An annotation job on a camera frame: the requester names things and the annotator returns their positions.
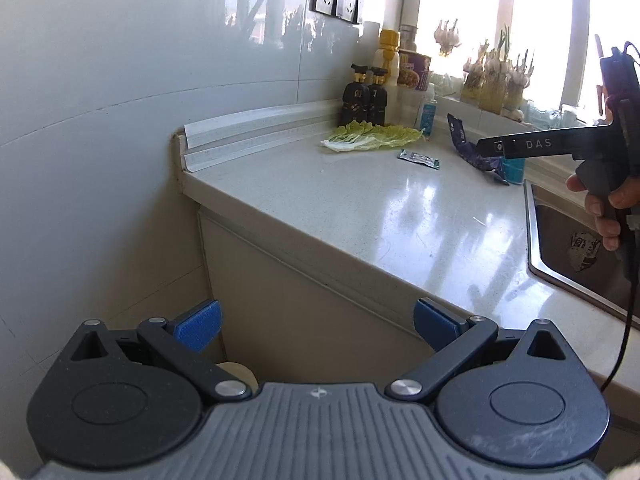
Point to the hanging garlic bunch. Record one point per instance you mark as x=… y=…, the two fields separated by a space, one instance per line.
x=447 y=37

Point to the green cabbage leaf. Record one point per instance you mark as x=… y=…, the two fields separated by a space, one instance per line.
x=364 y=136

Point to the small blue label bottle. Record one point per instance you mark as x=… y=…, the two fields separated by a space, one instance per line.
x=427 y=111

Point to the cream plastic trash bin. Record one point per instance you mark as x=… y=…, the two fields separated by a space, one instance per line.
x=241 y=372

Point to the sprouting garlic bunch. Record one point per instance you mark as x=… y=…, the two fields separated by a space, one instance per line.
x=494 y=83

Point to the right silver wall socket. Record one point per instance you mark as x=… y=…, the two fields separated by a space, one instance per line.
x=347 y=10

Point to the stainless steel sink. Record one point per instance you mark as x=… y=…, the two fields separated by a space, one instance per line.
x=565 y=250

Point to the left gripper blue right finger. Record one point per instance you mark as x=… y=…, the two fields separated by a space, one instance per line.
x=458 y=342

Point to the left dark sauce bottle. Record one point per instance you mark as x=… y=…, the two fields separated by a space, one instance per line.
x=356 y=97

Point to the metal canister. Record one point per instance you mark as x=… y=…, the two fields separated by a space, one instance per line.
x=407 y=40

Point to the yellow capped white bottle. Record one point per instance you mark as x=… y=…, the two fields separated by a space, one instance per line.
x=387 y=57

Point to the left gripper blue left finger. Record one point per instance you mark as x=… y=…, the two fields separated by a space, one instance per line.
x=178 y=344

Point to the blue plastic cup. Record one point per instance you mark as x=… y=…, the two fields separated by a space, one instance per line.
x=514 y=170

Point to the purple instant noodle cup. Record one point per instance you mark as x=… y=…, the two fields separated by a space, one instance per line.
x=414 y=70

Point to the dark sauce bottle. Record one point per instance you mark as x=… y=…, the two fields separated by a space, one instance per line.
x=356 y=97
x=377 y=97

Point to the small green sachet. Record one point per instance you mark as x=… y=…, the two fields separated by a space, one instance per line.
x=419 y=159

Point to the right dark sauce bottle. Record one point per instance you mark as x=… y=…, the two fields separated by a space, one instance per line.
x=377 y=97

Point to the dark blue snack bag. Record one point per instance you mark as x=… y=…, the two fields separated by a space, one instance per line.
x=492 y=166

